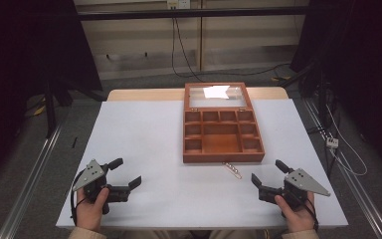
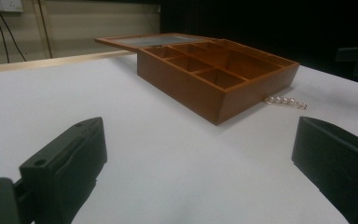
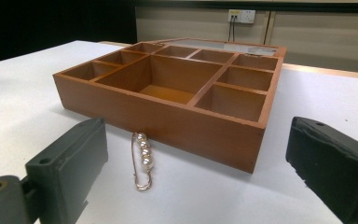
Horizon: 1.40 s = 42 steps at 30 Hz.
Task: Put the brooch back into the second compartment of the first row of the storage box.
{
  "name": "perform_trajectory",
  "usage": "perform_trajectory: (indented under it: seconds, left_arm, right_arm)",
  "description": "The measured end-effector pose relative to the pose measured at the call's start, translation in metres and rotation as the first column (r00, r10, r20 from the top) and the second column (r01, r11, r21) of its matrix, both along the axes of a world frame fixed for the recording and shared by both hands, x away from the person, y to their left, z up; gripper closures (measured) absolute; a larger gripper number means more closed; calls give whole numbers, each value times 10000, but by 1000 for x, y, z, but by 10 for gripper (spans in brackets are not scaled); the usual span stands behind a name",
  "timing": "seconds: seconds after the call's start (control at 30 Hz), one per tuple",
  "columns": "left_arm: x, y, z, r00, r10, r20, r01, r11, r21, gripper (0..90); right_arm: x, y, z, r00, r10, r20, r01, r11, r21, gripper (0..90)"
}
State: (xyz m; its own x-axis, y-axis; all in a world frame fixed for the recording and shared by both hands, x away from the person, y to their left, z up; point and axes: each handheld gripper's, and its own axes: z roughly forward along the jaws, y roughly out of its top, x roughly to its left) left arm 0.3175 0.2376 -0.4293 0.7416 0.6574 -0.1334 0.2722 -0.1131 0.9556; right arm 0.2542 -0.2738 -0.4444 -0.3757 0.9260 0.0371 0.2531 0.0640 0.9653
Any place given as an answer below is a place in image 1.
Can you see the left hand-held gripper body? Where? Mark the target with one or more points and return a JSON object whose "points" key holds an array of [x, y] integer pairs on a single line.
{"points": [[93, 173]]}

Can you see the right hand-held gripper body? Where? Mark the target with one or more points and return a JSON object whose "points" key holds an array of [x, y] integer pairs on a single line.
{"points": [[301, 183]]}

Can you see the person's right hand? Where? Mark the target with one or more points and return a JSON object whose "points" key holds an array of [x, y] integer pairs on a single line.
{"points": [[296, 217]]}

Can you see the person's left hand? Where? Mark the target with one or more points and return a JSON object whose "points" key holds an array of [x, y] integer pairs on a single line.
{"points": [[90, 212]]}

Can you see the white table mat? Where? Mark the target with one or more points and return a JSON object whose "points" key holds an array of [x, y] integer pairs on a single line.
{"points": [[146, 139]]}

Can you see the white power strip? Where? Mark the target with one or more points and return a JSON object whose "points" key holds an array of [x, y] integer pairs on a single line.
{"points": [[332, 143]]}

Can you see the brown wooden compartment box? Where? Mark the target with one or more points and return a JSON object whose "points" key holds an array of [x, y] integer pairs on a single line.
{"points": [[222, 136]]}

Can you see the black metal stand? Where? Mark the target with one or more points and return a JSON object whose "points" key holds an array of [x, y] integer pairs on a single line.
{"points": [[321, 99], [50, 106]]}

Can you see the black curtain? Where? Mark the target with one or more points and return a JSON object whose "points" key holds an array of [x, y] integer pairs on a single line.
{"points": [[20, 66], [364, 66]]}

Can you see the black horizontal bar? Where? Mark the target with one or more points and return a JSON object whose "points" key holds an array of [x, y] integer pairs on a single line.
{"points": [[192, 14]]}

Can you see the metal floor rail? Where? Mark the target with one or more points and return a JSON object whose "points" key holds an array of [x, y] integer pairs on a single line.
{"points": [[354, 186], [33, 179]]}

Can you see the white wall outlet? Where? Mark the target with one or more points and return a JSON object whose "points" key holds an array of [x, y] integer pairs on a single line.
{"points": [[178, 3]]}

